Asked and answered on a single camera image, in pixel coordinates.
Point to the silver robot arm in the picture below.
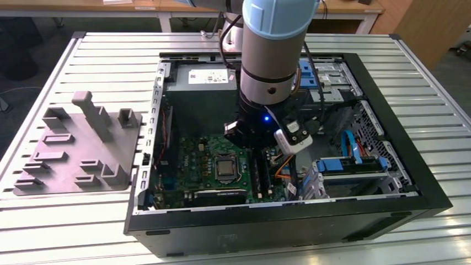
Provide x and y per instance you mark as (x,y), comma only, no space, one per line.
(272,55)

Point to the black CPU socket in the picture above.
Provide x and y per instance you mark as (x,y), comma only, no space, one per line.
(225,156)

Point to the silver CPU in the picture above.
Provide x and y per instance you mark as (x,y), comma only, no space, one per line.
(225,168)

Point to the grey power supply unit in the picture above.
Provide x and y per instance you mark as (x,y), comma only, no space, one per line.
(198,110)

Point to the blue disk carrier with disk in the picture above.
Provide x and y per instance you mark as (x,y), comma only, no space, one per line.
(330,165)

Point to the metal drive cage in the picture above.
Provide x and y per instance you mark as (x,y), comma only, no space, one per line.
(334,96)

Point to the blue drive latch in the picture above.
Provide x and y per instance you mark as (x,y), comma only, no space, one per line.
(308,74)

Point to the green motherboard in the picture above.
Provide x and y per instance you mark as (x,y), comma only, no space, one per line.
(190,176)

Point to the black graphics card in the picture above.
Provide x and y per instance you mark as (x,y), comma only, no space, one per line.
(220,196)

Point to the metal disk bay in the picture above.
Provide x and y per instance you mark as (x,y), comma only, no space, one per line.
(366,176)

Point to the black PC case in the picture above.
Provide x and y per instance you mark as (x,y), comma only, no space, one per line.
(293,226)

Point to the grey parts rack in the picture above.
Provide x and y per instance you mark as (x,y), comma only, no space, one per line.
(92,149)

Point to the wooden desk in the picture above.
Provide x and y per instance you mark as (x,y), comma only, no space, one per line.
(109,8)

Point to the wooden cabinet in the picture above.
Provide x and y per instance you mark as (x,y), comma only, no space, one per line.
(433,27)

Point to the office chair base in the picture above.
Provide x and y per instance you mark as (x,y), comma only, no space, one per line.
(461,49)

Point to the black bag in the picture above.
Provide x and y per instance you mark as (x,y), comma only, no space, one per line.
(17,49)

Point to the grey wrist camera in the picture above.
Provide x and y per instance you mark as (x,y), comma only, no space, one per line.
(293,147)

